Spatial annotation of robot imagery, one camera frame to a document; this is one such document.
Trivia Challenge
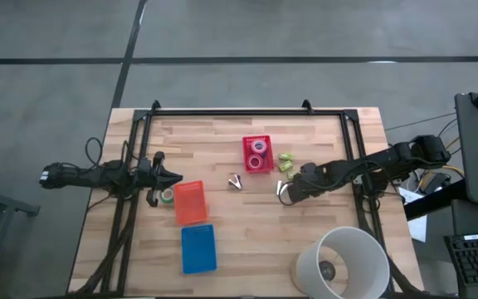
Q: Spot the blue plastic basket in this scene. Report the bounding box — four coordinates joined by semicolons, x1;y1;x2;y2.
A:
180;223;218;275

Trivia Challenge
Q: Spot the black power adapter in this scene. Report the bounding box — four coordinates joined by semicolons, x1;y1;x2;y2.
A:
423;172;451;195

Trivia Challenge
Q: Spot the orange plastic basket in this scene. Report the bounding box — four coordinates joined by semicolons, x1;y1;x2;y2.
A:
173;179;209;226

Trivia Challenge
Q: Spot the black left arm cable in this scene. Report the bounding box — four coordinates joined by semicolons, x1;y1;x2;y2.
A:
84;136;104;167

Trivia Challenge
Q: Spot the black table frame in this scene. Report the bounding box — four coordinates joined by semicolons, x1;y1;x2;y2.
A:
71;99;427;299

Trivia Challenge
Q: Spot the yellow cable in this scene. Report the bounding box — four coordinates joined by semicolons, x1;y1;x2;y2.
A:
417;136;466;190

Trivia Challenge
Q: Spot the purple tape roll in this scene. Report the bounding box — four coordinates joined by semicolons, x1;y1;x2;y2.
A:
250;139;268;155

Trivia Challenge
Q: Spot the red tape roll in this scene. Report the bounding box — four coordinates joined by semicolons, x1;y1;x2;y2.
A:
246;154;265;171

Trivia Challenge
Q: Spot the white paper sheet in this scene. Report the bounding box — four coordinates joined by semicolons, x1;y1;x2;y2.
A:
397;186;429;243

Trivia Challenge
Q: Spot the dark computer desk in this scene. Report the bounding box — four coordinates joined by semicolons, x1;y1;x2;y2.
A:
444;199;478;299

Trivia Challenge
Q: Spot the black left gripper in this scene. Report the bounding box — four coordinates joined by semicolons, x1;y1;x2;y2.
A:
137;151;184;208

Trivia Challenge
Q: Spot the red plastic basket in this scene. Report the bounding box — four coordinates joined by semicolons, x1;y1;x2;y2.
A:
241;135;276;174

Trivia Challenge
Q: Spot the white cylindrical lamp shade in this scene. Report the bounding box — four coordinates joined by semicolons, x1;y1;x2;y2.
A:
290;226;391;299

